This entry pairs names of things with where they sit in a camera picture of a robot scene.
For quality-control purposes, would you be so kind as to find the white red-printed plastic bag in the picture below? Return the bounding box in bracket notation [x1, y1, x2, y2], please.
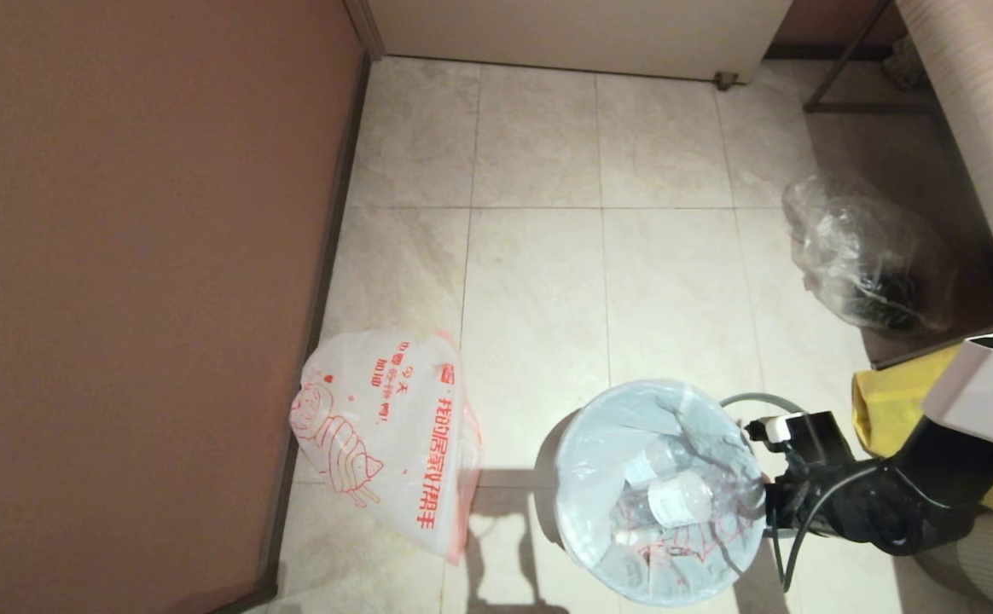
[289, 331, 482, 565]
[555, 379, 768, 606]

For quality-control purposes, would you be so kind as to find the white door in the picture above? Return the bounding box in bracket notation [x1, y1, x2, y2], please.
[367, 0, 794, 84]

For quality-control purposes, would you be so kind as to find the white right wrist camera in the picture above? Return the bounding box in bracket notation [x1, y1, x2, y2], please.
[744, 412, 807, 444]

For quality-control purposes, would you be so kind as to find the yellow fabric bag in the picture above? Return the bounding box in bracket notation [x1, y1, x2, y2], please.
[851, 328, 993, 517]

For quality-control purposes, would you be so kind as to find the grey round trash bin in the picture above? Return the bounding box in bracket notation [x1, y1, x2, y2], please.
[541, 408, 587, 547]

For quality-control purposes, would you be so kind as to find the small woven basket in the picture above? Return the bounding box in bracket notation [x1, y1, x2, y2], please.
[882, 38, 924, 90]

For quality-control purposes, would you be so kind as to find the large clear labelled plastic bottle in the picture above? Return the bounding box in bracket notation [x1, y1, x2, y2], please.
[648, 473, 713, 528]

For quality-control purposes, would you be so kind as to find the dark metal furniture frame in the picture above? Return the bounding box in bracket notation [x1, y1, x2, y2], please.
[802, 0, 932, 115]

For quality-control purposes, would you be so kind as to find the beige striped upholstered seat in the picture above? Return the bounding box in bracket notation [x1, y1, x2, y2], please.
[893, 0, 993, 310]

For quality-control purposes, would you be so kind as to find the clear bag with dark contents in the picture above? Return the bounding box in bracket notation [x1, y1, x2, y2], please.
[782, 175, 954, 333]

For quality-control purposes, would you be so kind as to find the grey trash can ring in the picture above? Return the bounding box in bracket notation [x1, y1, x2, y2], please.
[718, 392, 809, 540]

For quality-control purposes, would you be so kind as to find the dark furniture frame bar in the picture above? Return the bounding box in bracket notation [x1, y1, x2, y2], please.
[872, 309, 993, 372]

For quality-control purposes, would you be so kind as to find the small clear plastic bottle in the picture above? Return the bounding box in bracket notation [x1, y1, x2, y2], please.
[624, 439, 689, 483]

